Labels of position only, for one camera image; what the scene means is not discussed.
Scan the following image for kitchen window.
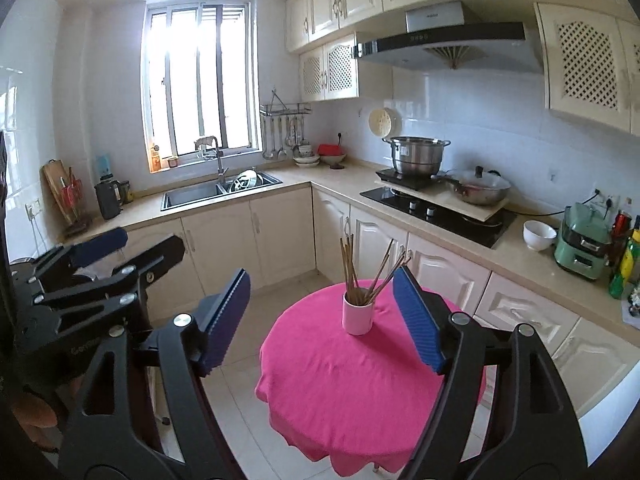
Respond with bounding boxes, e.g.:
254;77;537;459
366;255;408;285
141;0;260;172

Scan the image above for green kitchen appliance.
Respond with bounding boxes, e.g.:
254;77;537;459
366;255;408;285
553;203;611;281

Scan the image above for green yellow bottle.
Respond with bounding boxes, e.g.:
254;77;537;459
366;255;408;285
608;217;640;299

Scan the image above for pink white cup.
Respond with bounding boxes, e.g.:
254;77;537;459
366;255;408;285
342;292;375;336

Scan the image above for pink round tablecloth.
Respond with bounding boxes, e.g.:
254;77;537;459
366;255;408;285
255;284;442;477

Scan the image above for steel double sink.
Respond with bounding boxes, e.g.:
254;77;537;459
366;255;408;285
160;169;281;211

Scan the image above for dark grey wooden chopstick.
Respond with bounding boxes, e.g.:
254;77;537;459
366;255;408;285
340;235;352;304

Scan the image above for black induction cooker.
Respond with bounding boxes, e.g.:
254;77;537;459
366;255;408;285
375;168;442;191

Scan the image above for wooden cutting board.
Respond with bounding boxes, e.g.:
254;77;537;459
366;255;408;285
41;159;82;226

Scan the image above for black range hood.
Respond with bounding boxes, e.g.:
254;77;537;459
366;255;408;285
352;1;542;74

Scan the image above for chrome sink faucet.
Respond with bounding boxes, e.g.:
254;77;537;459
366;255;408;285
194;136;228;184

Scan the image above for leftmost wooden chopstick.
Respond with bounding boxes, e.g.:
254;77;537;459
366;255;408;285
364;248;412;304

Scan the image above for steel stock pot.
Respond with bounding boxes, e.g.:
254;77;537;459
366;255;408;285
385;136;451;177

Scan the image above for light brown wooden chopstick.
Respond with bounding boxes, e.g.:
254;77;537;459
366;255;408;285
363;240;394;304

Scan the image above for grey frying pan with lid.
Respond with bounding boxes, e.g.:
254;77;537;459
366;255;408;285
436;166;511;206

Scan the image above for red bowl on counter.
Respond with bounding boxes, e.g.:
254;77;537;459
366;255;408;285
318;144;346;166

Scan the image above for hanging utensil rack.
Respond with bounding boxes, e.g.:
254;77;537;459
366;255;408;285
259;89;311;162

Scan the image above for black gas hob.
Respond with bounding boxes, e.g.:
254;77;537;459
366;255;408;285
361;186;516;248

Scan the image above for white bowl on counter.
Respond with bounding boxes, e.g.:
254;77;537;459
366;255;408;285
523;220;558;252

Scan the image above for black electric kettle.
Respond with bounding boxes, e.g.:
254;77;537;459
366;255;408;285
94;174;122;220

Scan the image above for person's left hand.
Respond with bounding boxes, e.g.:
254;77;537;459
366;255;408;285
9;391;58;453

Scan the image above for dark brown wooden chopstick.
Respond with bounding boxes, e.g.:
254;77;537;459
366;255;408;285
346;234;361;304

